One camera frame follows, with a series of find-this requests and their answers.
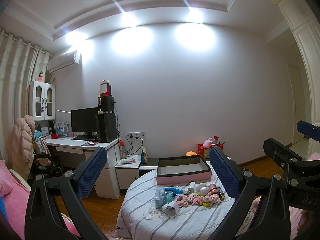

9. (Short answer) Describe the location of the wall power outlet strip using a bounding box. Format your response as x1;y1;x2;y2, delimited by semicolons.
128;132;146;140

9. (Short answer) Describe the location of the white desk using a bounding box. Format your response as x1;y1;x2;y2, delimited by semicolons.
44;135;122;200

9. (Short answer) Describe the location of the red desk calendar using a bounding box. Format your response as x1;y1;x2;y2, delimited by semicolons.
99;80;112;96

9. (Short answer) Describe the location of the pink block pig toy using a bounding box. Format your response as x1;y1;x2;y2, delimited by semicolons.
202;193;221;207

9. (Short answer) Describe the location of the red toy crate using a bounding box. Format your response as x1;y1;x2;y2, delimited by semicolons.
197;143;223;159

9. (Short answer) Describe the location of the pink blanket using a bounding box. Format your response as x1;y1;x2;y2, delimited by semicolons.
1;160;81;239

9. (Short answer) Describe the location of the white air conditioner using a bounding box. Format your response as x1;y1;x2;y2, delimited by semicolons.
48;50;81;74

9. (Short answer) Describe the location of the teal tape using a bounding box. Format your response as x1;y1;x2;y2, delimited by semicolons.
164;191;174;204

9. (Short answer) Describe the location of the white nightstand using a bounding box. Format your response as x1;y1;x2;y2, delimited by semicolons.
115;155;141;190

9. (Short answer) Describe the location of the striped white bed cover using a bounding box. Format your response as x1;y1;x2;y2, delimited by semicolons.
114;166;253;240

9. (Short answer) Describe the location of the pink puffer jacket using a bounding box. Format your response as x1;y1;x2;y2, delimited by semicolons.
10;115;35;181

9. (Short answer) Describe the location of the white power adapter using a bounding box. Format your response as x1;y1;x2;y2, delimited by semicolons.
187;181;196;194

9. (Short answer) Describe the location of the orange cap water bottle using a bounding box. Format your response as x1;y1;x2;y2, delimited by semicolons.
119;140;127;159

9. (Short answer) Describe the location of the black computer monitor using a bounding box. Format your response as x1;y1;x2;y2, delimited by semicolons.
71;107;98;138

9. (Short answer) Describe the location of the pink black storage box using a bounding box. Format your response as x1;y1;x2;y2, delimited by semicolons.
156;155;212;185

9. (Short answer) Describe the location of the blue plastic tool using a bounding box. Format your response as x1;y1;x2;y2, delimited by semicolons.
164;187;184;195

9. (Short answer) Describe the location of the pink block donut toy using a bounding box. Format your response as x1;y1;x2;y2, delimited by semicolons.
175;194;188;207

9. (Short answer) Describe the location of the orange night light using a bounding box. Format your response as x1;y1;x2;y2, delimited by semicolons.
185;151;197;156

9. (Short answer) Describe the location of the white mini hair dryer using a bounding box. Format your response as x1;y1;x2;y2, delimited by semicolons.
162;201;180;218

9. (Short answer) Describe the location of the rose gold cylinder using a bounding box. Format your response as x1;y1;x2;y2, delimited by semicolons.
207;184;219;196

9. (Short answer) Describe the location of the pink figurine on cabinet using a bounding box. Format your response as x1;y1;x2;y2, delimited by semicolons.
37;71;44;82

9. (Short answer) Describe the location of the black computer tower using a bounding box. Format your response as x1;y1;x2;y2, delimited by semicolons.
95;113;118;143

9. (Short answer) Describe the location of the white round lamp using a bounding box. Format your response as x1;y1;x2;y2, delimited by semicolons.
195;183;209;196

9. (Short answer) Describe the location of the beige curtain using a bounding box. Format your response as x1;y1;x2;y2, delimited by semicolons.
0;29;50;160

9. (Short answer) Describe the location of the black small speaker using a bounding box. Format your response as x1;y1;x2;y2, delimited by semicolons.
98;96;114;113

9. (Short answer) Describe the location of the white glass door cabinet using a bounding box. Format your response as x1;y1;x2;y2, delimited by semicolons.
29;81;55;121

